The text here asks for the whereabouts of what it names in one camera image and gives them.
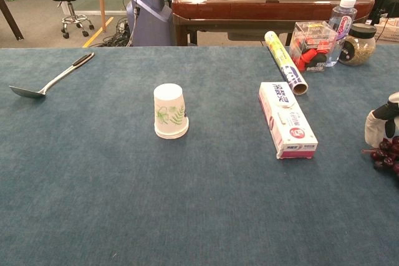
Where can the brown mahjong table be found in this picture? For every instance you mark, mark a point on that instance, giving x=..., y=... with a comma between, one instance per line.
x=249, y=7

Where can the blue background robot base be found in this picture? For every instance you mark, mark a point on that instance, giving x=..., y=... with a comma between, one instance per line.
x=149, y=13

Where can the white plastic basket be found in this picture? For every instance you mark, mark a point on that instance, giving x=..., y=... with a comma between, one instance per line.
x=388, y=30

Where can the cling film roll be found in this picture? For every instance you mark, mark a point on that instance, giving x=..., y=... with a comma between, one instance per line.
x=286, y=63

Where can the blue felt table cover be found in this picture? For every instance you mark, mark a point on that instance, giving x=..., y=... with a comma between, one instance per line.
x=93, y=185

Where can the upside-down paper cup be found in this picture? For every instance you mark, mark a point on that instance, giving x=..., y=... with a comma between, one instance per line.
x=170, y=113

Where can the glass jar black lid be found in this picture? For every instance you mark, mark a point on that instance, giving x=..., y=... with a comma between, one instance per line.
x=358, y=48

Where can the clear box red black pieces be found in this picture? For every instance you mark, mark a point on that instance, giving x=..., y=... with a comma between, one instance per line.
x=311, y=45

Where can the clear plastic water bottle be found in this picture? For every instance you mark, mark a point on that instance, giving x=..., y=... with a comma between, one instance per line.
x=343, y=20

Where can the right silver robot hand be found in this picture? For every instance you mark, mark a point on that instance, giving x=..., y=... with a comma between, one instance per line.
x=377, y=126

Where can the purple plastic grape bunch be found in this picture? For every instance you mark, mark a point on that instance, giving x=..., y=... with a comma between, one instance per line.
x=386, y=157

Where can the dark table leg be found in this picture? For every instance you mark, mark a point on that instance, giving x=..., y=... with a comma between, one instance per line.
x=11, y=18

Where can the white pink toothpaste box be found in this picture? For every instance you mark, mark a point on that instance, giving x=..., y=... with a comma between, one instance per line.
x=286, y=119

